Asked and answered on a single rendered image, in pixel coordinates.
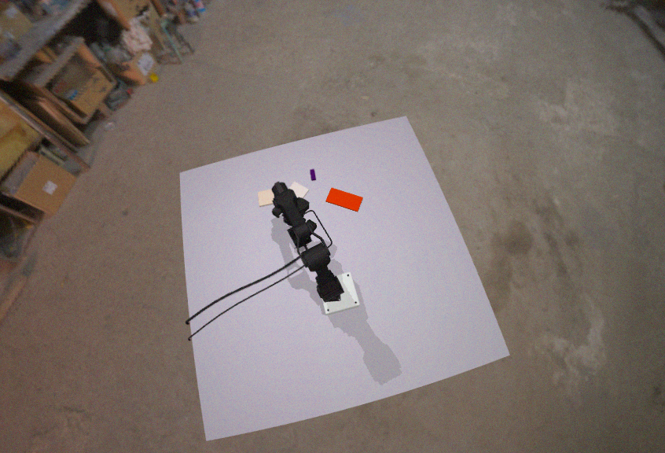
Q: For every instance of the orange-red rectangular block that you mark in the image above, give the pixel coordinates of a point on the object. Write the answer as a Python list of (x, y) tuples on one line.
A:
[(344, 199)]

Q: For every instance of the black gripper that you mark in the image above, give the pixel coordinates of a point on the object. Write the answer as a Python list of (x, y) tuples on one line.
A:
[(277, 212)]

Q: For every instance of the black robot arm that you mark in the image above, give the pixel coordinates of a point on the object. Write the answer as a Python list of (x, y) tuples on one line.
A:
[(315, 258)]

